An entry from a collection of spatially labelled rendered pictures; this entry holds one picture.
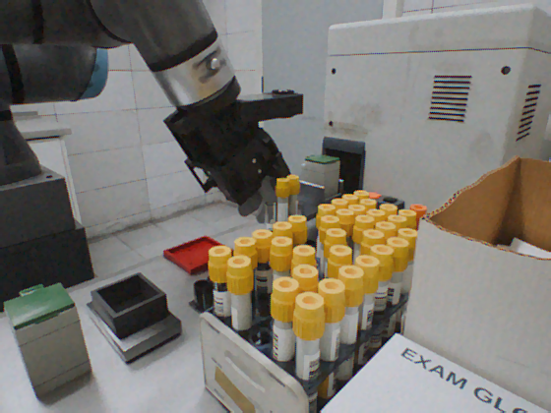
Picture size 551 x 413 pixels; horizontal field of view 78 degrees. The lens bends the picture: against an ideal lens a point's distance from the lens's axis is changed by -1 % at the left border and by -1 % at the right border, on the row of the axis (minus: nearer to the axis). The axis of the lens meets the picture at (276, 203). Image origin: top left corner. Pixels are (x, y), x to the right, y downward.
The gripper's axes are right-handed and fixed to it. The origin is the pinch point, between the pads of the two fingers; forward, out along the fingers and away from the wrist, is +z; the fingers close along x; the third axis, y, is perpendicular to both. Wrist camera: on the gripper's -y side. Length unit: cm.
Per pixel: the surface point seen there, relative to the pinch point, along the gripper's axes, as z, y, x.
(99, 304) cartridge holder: -12.0, 23.6, 2.7
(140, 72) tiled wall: 24, -82, -221
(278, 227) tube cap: -14.2, 10.7, 15.3
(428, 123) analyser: -3.1, -18.2, 13.4
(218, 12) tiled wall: 18, -158, -209
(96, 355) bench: -9.9, 26.7, 4.9
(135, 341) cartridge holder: -9.9, 23.8, 7.3
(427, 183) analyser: 3.9, -14.1, 14.5
